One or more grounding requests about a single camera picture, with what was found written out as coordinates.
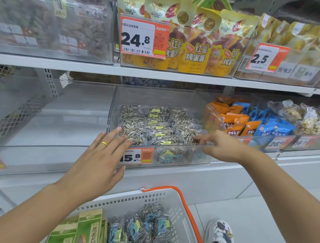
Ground white store shelf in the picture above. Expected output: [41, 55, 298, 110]
[0, 0, 320, 213]

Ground empty clear plastic bin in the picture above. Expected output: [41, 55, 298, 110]
[0, 72, 117, 175]

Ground green beige snack bag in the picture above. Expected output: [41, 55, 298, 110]
[197, 0, 233, 12]

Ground pile of seed packets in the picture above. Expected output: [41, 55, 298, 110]
[107, 203, 173, 243]

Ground white orange shopping basket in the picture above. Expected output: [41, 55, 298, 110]
[39, 186, 203, 243]

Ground person's right forearm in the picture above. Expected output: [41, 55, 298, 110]
[237, 150, 320, 243]

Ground person's left hand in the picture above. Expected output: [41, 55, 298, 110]
[56, 127, 133, 204]

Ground orange and blue snack packets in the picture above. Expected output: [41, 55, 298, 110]
[201, 94, 298, 153]

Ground clear bin of nut bags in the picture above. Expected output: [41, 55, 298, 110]
[0, 0, 113, 63]

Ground sunflower seed packets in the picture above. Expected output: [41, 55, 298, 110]
[118, 104, 208, 165]

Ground stack of yellow snack bags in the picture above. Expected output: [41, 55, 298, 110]
[117, 0, 261, 77]

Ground bin of yellow snacks 2.5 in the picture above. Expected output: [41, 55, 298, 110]
[234, 13, 320, 87]

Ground white paper scrap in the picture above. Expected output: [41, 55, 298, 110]
[59, 71, 72, 88]

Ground pile of white popcorn bags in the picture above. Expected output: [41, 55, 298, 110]
[268, 99, 320, 136]

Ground person's right shoe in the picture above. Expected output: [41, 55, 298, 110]
[204, 219, 235, 243]

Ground person's right hand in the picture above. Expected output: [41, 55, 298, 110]
[193, 130, 253, 164]

